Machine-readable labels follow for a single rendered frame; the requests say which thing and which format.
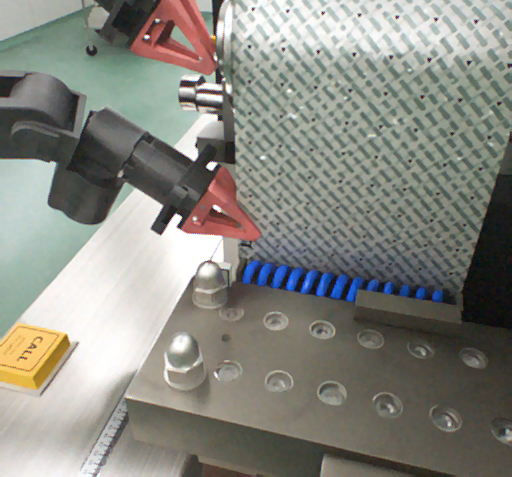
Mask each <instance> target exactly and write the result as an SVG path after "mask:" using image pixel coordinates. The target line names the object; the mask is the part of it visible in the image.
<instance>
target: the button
mask: <svg viewBox="0 0 512 477"><path fill-rule="evenodd" d="M69 347H70V341H69V338H68V334H67V333H66V332H62V331H57V330H52V329H47V328H43V327H37V326H32V325H27V324H23V323H17V324H16V325H15V326H14V327H13V328H12V329H11V330H10V332H9V333H8V334H7V336H6V337H5V338H4V339H3V340H2V342H1V343H0V382H4V383H8V384H12V385H17V386H22V387H26V388H30V389H34V390H37V389H38V388H39V387H40V386H42V384H43V383H44V382H45V380H46V378H47V377H48V375H49V374H50V373H51V371H52V370H53V368H54V367H55V366H56V364H57V363H58V362H59V360H60V359H62V357H63V355H64V354H65V353H66V351H67V350H68V348H69Z"/></svg>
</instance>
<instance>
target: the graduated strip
mask: <svg viewBox="0 0 512 477"><path fill-rule="evenodd" d="M222 243H223V242H222V236H213V237H211V238H210V240H209V242H208V244H207V245H206V247H205V249H204V252H203V253H202V255H201V257H200V259H199V261H198V262H197V264H196V266H195V268H194V269H193V271H192V274H191V276H189V277H188V279H187V281H186V283H185V284H184V286H183V288H182V290H181V291H180V293H179V296H178V298H177V300H176V301H175V303H174V305H173V307H172V308H171V310H170V312H169V314H167V315H166V318H165V320H164V322H163V323H162V325H161V327H160V329H159V330H158V332H157V334H156V336H155V338H154V340H153V342H152V344H151V346H150V347H149V349H148V351H147V353H145V354H144V356H143V358H142V361H141V362H140V364H139V366H138V368H137V369H136V371H135V373H134V375H133V377H132V378H131V380H130V383H129V385H128V386H127V388H126V389H125V390H124V392H123V393H122V395H121V397H120V399H119V400H118V402H117V405H116V407H115V408H114V410H113V412H112V414H111V415H110V417H109V419H108V421H107V424H106V425H104V427H103V429H102V431H101V432H100V434H99V436H98V438H97V439H96V441H95V444H94V446H93V447H92V449H91V451H90V453H89V454H88V456H87V458H85V460H84V462H83V464H82V466H81V468H80V470H79V471H78V473H77V475H76V477H99V476H100V474H101V472H102V470H103V468H104V466H105V463H106V461H108V460H109V458H110V456H111V454H112V452H113V450H114V448H115V446H116V443H117V442H118V440H119V438H120V436H121V434H122V432H123V430H124V428H125V426H126V425H128V422H129V420H130V417H129V413H128V409H127V405H125V399H124V395H125V394H127V392H128V390H129V388H130V387H131V385H132V383H133V380H134V378H135V377H136V375H137V373H138V371H139V370H140V368H141V366H142V364H143V362H144V360H145V358H147V356H148V354H149V352H150V351H151V349H152V347H153V345H154V344H155V342H156V340H157V337H158V335H159V334H160V332H161V330H162V328H163V327H164V325H165V323H166V321H167V319H169V318H170V315H171V313H172V311H173V310H174V308H175V306H176V304H177V302H178V301H179V299H180V297H181V294H182V292H183V291H184V289H185V287H186V285H187V284H188V282H189V280H191V278H192V276H193V275H196V269H197V267H198V265H199V264H200V263H201V262H203V261H205V260H214V259H215V258H216V256H217V254H218V252H219V249H220V247H221V245H222Z"/></svg>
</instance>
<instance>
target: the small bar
mask: <svg viewBox="0 0 512 477"><path fill-rule="evenodd" d="M354 319H358V320H363V321H369V322H375V323H381V324H386V325H393V326H398V327H404V328H409V329H416V330H421V331H427V332H432V333H439V334H444V335H450V336H456V338H457V336H458V333H459V330H460V327H461V324H462V323H461V312H460V306H457V305H450V304H444V303H438V302H431V301H425V300H419V299H412V298H407V297H401V296H395V295H388V293H382V292H376V291H369V290H363V289H357V297H356V303H355V310H354Z"/></svg>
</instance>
